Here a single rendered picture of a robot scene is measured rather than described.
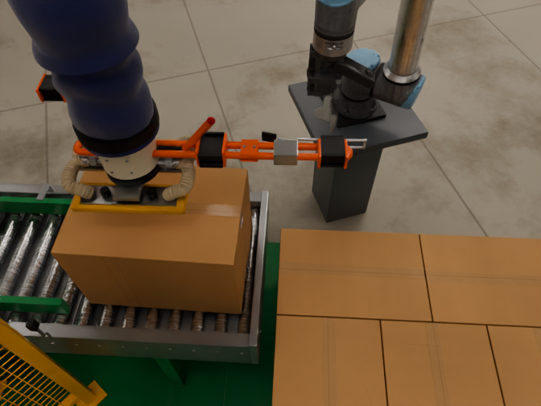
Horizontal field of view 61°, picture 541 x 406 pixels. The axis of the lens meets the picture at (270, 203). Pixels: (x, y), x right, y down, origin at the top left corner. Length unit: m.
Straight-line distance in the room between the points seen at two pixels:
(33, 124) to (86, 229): 2.05
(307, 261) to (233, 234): 0.50
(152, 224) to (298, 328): 0.67
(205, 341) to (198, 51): 2.65
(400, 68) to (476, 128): 1.60
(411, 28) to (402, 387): 1.27
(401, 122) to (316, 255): 0.73
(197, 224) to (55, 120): 2.19
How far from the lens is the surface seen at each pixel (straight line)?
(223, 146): 1.32
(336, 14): 1.02
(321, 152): 1.31
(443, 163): 3.14
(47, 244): 2.20
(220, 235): 1.52
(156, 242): 1.55
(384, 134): 2.13
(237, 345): 1.73
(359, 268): 1.94
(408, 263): 1.99
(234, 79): 3.58
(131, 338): 1.81
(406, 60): 1.90
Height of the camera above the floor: 2.23
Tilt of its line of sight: 54 degrees down
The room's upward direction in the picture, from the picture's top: 1 degrees counter-clockwise
